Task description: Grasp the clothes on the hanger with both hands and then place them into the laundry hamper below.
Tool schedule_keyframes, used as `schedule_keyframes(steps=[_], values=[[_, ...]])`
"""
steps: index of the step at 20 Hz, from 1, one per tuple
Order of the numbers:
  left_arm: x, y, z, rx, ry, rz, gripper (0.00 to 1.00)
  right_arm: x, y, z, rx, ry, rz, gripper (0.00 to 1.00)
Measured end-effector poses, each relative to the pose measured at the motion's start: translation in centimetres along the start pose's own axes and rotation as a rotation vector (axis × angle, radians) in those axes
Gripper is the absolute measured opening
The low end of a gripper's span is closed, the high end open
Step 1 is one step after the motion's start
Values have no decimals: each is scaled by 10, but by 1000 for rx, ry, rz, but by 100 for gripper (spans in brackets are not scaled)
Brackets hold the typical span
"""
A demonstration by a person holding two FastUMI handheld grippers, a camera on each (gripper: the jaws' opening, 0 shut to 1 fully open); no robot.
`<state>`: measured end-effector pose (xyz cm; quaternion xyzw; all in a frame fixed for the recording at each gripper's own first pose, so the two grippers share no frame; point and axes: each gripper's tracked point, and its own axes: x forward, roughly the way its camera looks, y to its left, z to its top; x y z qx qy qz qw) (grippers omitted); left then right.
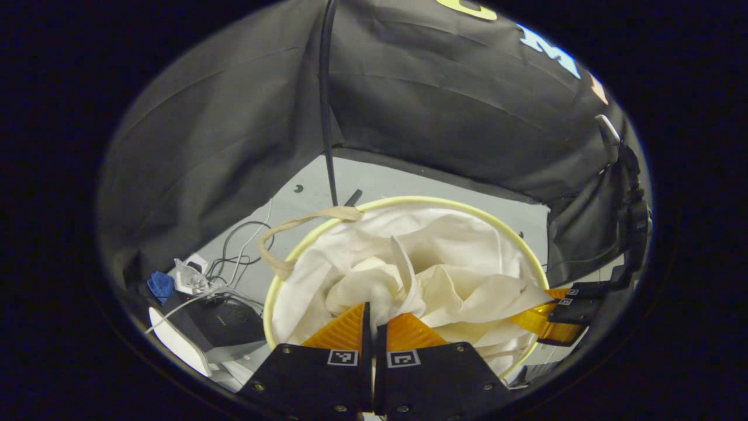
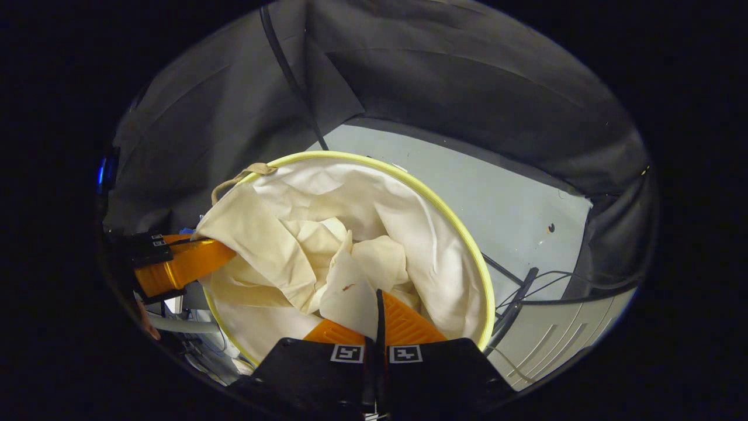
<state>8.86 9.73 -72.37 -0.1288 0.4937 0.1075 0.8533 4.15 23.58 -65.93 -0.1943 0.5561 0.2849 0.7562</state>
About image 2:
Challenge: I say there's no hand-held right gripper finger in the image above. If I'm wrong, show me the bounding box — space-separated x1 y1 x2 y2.
376 288 518 413
228 319 378 411

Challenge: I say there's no cream shirt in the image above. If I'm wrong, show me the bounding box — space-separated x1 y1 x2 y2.
195 182 421 340

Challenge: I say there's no white laundry hamper yellow rim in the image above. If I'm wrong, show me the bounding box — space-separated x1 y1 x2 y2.
199 151 496 369

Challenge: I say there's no black metal bar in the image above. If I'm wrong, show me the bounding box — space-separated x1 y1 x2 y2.
484 267 539 354

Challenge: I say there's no white panel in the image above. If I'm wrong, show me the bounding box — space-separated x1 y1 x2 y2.
488 287 638 391

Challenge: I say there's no black backdrop cloth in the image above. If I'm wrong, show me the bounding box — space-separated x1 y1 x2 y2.
102 0 658 305

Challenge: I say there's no black floor cable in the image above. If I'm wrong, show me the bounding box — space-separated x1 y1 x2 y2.
497 270 643 308

